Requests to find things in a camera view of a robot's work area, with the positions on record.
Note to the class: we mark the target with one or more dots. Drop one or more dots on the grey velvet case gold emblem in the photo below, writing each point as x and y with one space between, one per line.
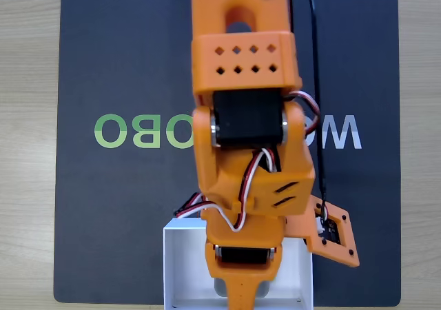
262 287

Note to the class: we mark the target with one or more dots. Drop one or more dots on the white cardboard box bin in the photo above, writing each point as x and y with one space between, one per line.
179 272

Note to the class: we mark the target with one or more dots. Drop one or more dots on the dark blue WOWROBO mat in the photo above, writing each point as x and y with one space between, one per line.
120 65

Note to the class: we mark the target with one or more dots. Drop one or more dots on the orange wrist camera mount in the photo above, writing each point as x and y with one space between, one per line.
339 248

